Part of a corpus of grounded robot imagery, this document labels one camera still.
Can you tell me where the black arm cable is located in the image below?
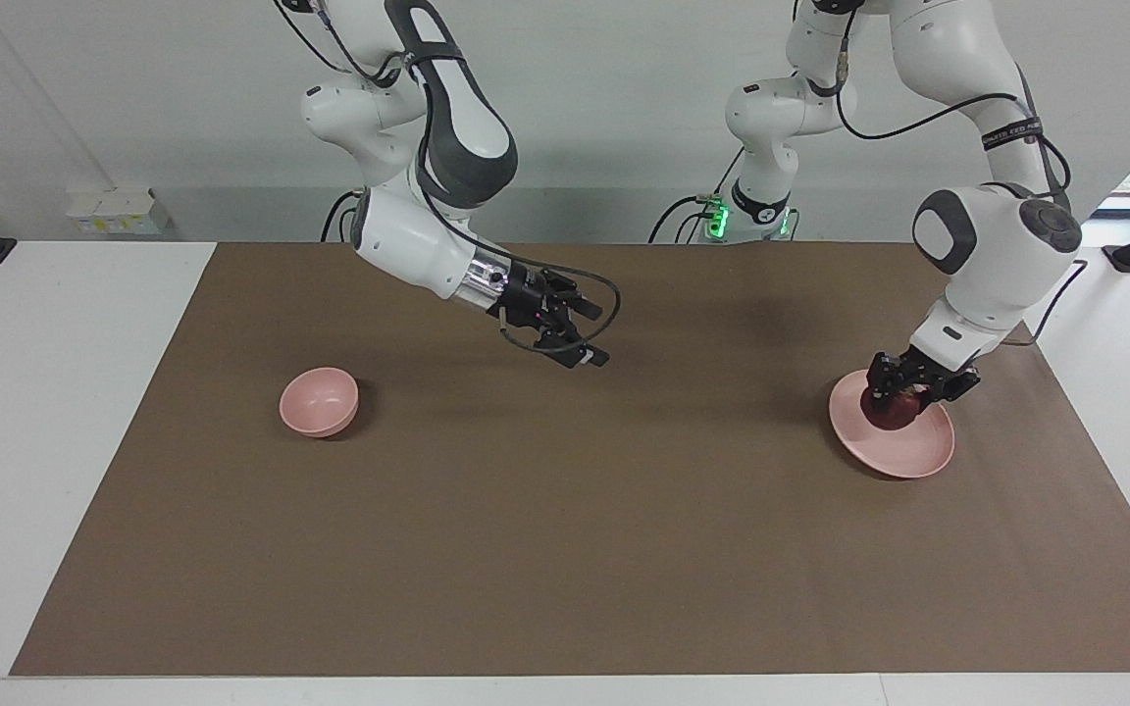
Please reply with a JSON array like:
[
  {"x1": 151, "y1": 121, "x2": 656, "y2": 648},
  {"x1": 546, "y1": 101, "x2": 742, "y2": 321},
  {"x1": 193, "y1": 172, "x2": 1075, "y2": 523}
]
[
  {"x1": 832, "y1": 20, "x2": 1088, "y2": 344},
  {"x1": 271, "y1": 0, "x2": 623, "y2": 356}
]

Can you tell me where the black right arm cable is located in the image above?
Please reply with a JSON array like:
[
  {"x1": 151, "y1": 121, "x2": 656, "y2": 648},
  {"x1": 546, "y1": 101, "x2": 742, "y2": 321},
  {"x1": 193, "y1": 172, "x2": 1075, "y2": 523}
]
[{"x1": 271, "y1": 0, "x2": 623, "y2": 356}]

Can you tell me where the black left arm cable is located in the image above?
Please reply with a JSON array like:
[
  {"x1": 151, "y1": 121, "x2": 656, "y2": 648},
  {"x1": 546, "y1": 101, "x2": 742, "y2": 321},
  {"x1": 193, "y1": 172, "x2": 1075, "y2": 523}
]
[{"x1": 832, "y1": 20, "x2": 1088, "y2": 344}]

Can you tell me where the black right base cable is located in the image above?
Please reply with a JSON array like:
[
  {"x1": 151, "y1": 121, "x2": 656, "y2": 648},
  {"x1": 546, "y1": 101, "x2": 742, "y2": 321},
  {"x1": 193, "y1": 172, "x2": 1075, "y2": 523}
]
[{"x1": 320, "y1": 191, "x2": 364, "y2": 243}]

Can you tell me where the pink plate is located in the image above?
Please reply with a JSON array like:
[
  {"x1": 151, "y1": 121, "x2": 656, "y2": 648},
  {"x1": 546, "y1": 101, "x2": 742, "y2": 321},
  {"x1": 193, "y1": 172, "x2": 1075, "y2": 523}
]
[{"x1": 828, "y1": 370, "x2": 955, "y2": 479}]

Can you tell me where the pink bowl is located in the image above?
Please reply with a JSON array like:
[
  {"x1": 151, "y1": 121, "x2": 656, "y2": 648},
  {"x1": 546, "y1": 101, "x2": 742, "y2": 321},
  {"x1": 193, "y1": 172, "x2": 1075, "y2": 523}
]
[{"x1": 279, "y1": 367, "x2": 360, "y2": 438}]

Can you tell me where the black base cable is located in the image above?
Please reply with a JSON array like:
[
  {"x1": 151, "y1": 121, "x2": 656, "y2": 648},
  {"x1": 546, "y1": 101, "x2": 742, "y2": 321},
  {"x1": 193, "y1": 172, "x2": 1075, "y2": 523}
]
[
  {"x1": 648, "y1": 147, "x2": 747, "y2": 244},
  {"x1": 320, "y1": 191, "x2": 364, "y2": 243}
]

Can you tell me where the white wall power box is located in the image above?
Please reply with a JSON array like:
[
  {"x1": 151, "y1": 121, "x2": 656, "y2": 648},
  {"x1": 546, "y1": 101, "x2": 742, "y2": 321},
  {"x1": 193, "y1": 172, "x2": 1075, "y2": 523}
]
[{"x1": 65, "y1": 186, "x2": 172, "y2": 236}]

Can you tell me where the dark red apple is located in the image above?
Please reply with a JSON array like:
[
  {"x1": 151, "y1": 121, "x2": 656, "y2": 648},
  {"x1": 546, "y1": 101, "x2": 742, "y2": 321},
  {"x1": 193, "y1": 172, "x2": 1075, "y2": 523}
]
[{"x1": 859, "y1": 388, "x2": 919, "y2": 433}]

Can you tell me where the brown table mat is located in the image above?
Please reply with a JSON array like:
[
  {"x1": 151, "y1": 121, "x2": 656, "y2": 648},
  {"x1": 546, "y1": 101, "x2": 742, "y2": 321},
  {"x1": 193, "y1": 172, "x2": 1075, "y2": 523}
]
[{"x1": 9, "y1": 242, "x2": 1130, "y2": 678}]

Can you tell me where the black left base cable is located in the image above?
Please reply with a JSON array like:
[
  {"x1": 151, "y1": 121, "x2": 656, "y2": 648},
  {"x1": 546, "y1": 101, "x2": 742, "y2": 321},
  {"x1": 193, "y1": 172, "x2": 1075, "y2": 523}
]
[{"x1": 648, "y1": 147, "x2": 747, "y2": 244}]

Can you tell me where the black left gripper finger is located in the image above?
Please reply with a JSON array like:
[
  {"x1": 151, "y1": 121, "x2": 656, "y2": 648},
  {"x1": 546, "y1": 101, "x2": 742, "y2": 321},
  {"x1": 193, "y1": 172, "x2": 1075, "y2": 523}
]
[
  {"x1": 865, "y1": 353, "x2": 904, "y2": 411},
  {"x1": 913, "y1": 378, "x2": 980, "y2": 403}
]

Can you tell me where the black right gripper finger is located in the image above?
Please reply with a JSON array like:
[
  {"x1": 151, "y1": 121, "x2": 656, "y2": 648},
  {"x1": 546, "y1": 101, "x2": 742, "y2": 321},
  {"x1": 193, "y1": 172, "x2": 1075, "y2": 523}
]
[
  {"x1": 540, "y1": 328, "x2": 610, "y2": 370},
  {"x1": 550, "y1": 277, "x2": 605, "y2": 322}
]

